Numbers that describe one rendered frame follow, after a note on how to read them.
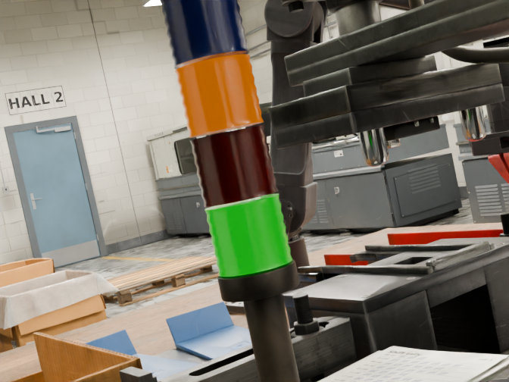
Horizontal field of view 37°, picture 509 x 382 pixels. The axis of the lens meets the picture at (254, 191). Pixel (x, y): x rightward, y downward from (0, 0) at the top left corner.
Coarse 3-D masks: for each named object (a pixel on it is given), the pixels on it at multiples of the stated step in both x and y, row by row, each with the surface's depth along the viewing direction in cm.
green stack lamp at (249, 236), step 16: (208, 208) 38; (224, 208) 36; (240, 208) 36; (256, 208) 36; (272, 208) 36; (224, 224) 36; (240, 224) 36; (256, 224) 36; (272, 224) 36; (224, 240) 36; (240, 240) 36; (256, 240) 36; (272, 240) 36; (224, 256) 37; (240, 256) 36; (256, 256) 36; (272, 256) 36; (288, 256) 37; (224, 272) 37; (240, 272) 36; (256, 272) 36
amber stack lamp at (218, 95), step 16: (192, 64) 36; (208, 64) 36; (224, 64) 36; (240, 64) 36; (192, 80) 36; (208, 80) 36; (224, 80) 36; (240, 80) 36; (192, 96) 36; (208, 96) 36; (224, 96) 36; (240, 96) 36; (256, 96) 37; (192, 112) 36; (208, 112) 36; (224, 112) 36; (240, 112) 36; (256, 112) 37; (192, 128) 37; (208, 128) 36; (224, 128) 36
